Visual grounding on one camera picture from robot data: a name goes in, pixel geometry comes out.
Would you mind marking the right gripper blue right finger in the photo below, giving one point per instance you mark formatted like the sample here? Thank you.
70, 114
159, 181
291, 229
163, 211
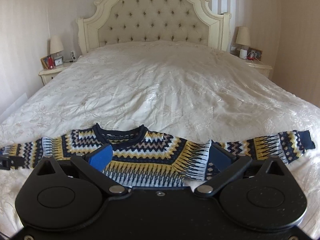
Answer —
222, 168

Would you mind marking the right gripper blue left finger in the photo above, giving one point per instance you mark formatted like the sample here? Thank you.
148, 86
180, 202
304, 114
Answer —
91, 167

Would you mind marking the navy yellow patterned knit sweater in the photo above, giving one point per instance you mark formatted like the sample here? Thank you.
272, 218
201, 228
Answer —
152, 159

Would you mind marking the cream floral bedspread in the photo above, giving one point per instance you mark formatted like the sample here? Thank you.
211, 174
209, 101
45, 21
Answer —
183, 89

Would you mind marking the left cream nightstand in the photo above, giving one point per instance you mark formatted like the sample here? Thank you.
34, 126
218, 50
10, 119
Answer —
47, 75

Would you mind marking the cream nightstand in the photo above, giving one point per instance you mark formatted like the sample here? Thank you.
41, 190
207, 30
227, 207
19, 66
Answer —
47, 75
262, 68

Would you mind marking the right cream nightstand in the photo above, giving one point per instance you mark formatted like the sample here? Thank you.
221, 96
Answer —
262, 68

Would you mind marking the small alarm clock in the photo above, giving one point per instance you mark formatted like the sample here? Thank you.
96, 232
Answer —
58, 61

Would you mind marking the red bottle on left nightstand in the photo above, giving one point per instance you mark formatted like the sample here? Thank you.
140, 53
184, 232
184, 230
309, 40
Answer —
50, 63

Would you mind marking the white phone on stand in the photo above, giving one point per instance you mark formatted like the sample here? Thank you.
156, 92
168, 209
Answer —
73, 57

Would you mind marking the white cylinder device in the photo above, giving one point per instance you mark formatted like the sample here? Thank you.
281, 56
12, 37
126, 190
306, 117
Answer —
243, 54

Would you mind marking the left beige table lamp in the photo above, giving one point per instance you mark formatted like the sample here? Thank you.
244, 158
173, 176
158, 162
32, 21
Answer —
56, 45

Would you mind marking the beige table lamp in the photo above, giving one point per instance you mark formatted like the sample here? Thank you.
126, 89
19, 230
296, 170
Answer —
56, 45
243, 37

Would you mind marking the right beige table lamp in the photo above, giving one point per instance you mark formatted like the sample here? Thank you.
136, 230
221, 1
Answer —
243, 37

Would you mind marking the cream tufted headboard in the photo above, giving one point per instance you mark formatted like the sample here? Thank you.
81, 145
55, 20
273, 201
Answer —
122, 21

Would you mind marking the picture frame left nightstand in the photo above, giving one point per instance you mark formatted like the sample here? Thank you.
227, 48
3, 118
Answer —
44, 62

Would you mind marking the picture frame nightstand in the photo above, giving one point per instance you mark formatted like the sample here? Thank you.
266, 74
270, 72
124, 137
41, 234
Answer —
254, 54
44, 62

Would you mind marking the picture frame right nightstand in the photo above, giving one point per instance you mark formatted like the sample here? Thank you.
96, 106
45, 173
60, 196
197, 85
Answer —
254, 54

